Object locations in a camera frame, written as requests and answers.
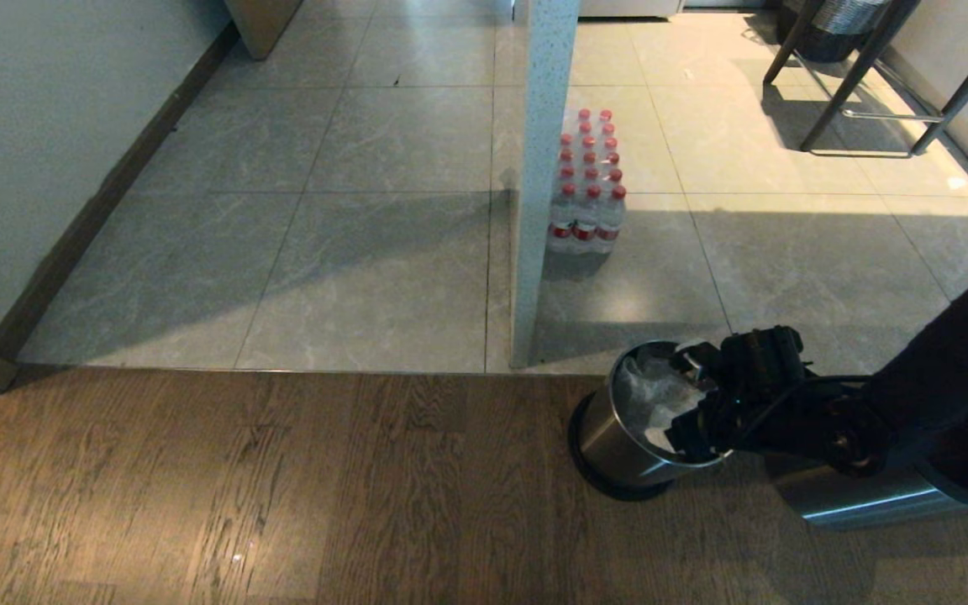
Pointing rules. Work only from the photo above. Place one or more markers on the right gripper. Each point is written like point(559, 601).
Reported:
point(723, 416)

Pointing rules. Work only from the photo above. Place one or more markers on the clear plastic trash bag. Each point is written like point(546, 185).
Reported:
point(648, 395)

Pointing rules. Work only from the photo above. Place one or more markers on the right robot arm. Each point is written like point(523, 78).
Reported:
point(946, 370)

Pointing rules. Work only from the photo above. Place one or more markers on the small steel bin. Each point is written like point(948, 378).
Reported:
point(610, 437)

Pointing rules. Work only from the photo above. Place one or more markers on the large steel bin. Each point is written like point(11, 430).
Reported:
point(854, 500)

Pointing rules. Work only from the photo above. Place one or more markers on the shrink-wrapped water bottle pack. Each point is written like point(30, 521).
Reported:
point(586, 210)

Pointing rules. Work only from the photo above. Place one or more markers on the white speckled pillar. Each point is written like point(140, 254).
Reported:
point(539, 168)

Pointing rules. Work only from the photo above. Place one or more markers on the dark metal bar stool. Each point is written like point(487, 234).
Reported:
point(858, 67)

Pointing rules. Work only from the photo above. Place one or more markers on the dark wicker basket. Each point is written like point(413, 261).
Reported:
point(841, 21)

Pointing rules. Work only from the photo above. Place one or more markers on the beige cabinet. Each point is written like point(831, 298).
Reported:
point(261, 23)

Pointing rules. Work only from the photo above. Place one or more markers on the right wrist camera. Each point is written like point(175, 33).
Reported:
point(760, 351)

